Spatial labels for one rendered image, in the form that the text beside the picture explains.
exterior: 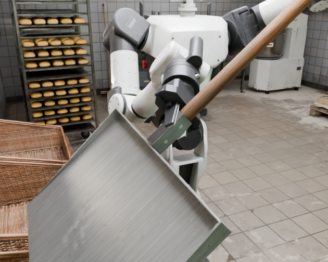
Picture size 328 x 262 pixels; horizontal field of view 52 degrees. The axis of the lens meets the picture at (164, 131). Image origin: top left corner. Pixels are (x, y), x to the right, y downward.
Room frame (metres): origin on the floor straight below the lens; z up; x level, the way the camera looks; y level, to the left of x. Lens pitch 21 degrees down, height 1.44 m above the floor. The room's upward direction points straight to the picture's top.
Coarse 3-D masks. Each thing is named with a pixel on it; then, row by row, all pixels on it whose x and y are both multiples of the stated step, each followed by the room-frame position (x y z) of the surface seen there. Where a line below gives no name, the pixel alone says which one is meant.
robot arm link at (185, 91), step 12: (168, 72) 0.76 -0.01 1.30; (180, 72) 0.74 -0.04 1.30; (192, 72) 0.76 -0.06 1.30; (168, 84) 0.72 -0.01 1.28; (180, 84) 0.71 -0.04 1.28; (192, 84) 0.74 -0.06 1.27; (156, 96) 0.67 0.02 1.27; (168, 96) 0.67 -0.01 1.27; (180, 96) 0.67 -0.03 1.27; (192, 96) 0.72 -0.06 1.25; (180, 108) 0.67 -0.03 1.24; (192, 120) 0.68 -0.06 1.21
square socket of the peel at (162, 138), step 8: (176, 120) 0.63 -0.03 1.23; (184, 120) 0.63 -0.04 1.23; (160, 128) 0.64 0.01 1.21; (168, 128) 0.62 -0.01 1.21; (176, 128) 0.63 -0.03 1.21; (184, 128) 0.63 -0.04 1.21; (152, 136) 0.63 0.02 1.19; (160, 136) 0.61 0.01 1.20; (168, 136) 0.62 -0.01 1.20; (176, 136) 0.63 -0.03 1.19; (152, 144) 0.61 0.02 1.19; (160, 144) 0.61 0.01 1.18; (168, 144) 0.62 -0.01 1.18; (160, 152) 0.61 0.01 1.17
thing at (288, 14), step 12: (300, 0) 0.73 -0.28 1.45; (312, 0) 0.74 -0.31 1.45; (288, 12) 0.72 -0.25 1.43; (300, 12) 0.73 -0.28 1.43; (276, 24) 0.71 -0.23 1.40; (288, 24) 0.73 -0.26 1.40; (264, 36) 0.70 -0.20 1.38; (252, 48) 0.69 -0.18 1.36; (240, 60) 0.68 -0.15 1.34; (252, 60) 0.70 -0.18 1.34; (228, 72) 0.67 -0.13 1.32; (216, 84) 0.66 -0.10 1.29; (204, 96) 0.65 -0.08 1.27; (192, 108) 0.64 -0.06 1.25
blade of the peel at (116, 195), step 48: (96, 144) 0.82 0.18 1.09; (144, 144) 0.68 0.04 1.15; (48, 192) 0.77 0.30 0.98; (96, 192) 0.64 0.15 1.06; (144, 192) 0.54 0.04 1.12; (192, 192) 0.44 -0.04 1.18; (48, 240) 0.59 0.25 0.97; (96, 240) 0.51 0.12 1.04; (144, 240) 0.44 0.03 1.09; (192, 240) 0.39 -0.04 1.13
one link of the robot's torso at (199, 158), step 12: (204, 132) 1.21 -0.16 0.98; (204, 144) 1.20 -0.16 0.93; (168, 156) 1.15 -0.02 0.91; (180, 156) 1.24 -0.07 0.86; (192, 156) 1.23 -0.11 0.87; (204, 156) 1.20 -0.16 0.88; (180, 168) 1.21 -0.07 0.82; (192, 168) 1.23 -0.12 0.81; (204, 168) 1.20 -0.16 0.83; (192, 180) 1.23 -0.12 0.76
